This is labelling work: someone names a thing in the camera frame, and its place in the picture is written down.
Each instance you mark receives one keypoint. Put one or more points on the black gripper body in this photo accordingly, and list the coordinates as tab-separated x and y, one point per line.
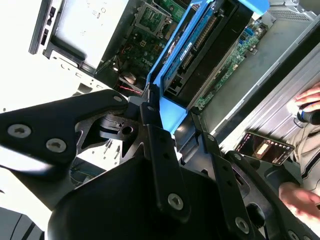
112	205

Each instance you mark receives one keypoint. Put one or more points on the person's right hand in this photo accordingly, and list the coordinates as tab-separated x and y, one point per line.
311	96

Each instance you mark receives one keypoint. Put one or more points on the person's left hand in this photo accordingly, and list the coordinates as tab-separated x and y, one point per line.
300	200

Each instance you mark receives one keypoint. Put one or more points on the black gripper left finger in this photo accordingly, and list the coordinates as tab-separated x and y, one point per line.
37	120

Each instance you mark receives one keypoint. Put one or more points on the round black blue-ringed tool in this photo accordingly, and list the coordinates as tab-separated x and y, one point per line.
308	115

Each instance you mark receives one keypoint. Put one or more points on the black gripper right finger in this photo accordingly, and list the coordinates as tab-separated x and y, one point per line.
225	175

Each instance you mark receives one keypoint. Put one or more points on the hard disk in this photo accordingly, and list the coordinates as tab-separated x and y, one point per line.
212	62

